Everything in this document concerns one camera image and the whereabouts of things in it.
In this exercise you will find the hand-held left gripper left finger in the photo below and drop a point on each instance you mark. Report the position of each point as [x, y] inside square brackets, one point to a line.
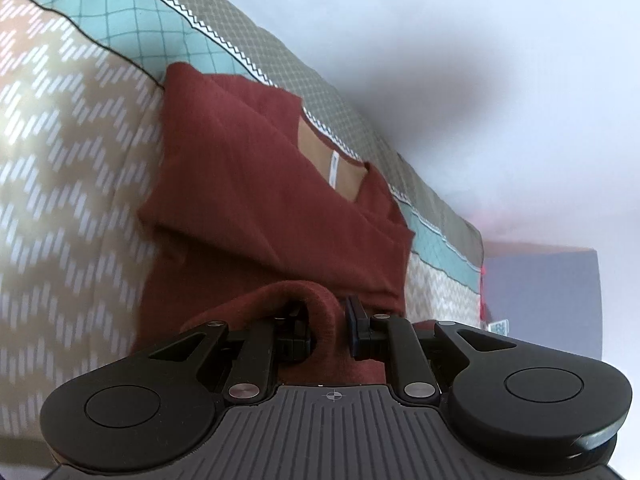
[295, 341]

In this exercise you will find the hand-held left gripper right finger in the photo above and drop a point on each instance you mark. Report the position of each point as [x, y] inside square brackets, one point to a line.
[353, 331]

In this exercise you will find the dark red knit sweater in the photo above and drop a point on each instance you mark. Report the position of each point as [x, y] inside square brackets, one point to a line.
[260, 200]

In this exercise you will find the pink bed sheet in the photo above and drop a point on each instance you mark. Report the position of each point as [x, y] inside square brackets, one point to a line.
[483, 295]

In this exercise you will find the small patterned box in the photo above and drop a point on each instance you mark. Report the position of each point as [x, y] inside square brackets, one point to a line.
[498, 327]

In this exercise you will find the patterned blanket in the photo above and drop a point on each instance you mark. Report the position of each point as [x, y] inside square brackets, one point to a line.
[75, 200]

